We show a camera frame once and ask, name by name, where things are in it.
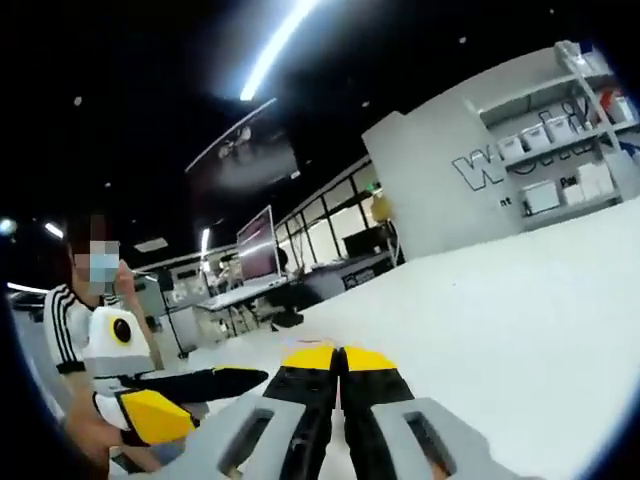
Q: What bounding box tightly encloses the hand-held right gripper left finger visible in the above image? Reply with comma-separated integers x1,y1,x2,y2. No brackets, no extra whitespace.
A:
182,344,341,480

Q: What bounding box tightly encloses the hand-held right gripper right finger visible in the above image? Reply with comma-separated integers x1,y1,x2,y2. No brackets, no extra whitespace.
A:
338,343,497,480

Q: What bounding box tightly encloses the yellow hanging bag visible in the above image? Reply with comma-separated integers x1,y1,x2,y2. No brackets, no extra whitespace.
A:
370,193,394,224

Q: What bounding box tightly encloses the person's left hand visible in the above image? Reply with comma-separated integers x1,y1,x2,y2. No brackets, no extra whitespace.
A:
66,413,129,477

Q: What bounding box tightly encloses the person's striped white shirt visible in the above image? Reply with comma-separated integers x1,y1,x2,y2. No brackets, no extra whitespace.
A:
42,282,131,376

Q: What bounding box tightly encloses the white desk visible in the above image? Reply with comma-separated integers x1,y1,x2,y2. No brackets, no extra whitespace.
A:
194,277,301,314

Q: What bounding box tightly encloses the black pouch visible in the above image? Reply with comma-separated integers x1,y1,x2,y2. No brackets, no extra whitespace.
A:
271,302,306,332

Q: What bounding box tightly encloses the person's head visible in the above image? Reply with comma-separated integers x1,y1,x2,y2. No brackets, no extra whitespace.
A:
64,213,114,307

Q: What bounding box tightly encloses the large computer monitor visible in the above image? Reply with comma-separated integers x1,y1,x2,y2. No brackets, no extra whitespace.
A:
236,204,281,287

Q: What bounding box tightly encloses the black cabinet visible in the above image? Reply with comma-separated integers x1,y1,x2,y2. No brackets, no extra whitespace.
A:
342,252,406,291

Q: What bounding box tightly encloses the hanging ceiling screen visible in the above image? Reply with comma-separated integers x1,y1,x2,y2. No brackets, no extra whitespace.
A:
184,97,301,199

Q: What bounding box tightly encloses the row of white storage bins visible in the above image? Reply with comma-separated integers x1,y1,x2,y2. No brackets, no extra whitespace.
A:
497,119,621,211

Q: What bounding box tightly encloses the long ceiling light strip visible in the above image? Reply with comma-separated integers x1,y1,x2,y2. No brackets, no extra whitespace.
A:
239,0,321,101

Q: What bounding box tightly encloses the grey metal shelf unit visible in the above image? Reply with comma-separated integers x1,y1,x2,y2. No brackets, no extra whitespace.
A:
478,39,640,220

